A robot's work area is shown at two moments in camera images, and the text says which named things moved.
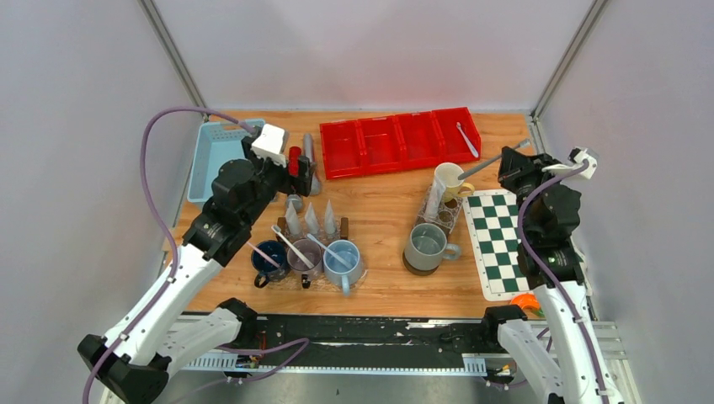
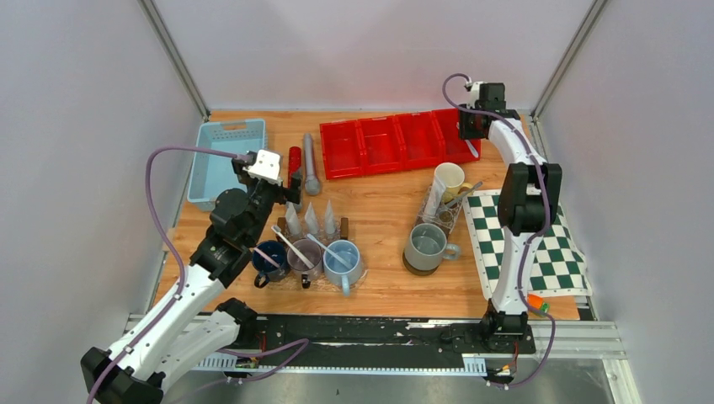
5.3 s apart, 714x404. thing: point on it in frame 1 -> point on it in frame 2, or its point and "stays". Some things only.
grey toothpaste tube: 312,223 stays
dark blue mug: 269,272 stays
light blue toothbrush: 469,144 stays
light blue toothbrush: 330,251 stays
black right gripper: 513,165 -> 466,132
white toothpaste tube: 292,219 stays
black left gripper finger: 303,180 -> 292,194
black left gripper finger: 250,156 -> 243,176
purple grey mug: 311,251 stays
